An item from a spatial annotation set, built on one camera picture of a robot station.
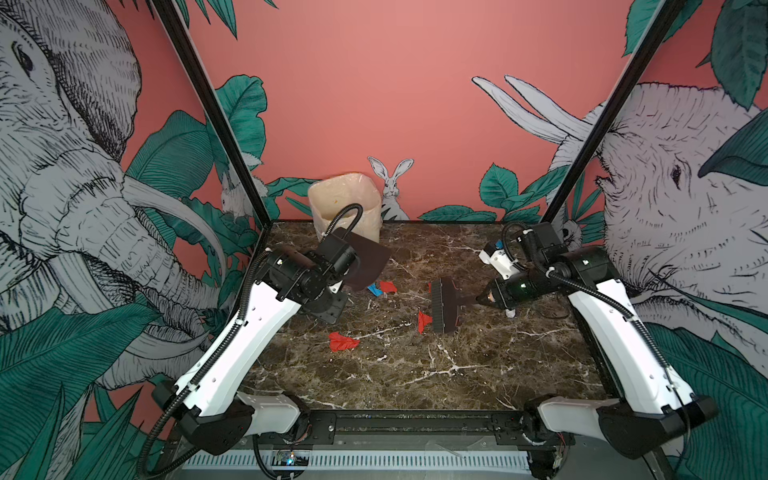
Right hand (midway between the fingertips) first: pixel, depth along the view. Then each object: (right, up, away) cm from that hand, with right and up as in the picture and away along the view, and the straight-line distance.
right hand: (480, 295), depth 67 cm
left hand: (-35, -2, -1) cm, 35 cm away
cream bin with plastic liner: (-43, +29, +34) cm, 61 cm away
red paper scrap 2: (-11, -12, +26) cm, 30 cm away
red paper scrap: (-22, -3, +34) cm, 41 cm away
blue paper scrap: (-27, -3, +32) cm, 42 cm away
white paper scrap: (+18, -10, +27) cm, 34 cm away
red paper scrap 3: (-37, -18, +21) cm, 46 cm away
